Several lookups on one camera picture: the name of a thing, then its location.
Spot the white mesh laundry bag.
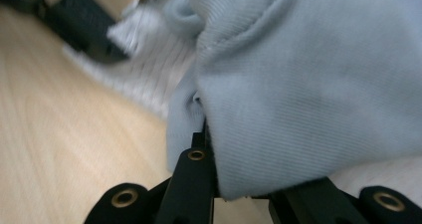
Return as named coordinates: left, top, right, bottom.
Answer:
left=63, top=0, right=422, bottom=224

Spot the light blue garment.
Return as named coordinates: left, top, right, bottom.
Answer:
left=158, top=0, right=422, bottom=201

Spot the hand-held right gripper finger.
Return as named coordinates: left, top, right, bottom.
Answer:
left=190, top=118, right=215, bottom=152

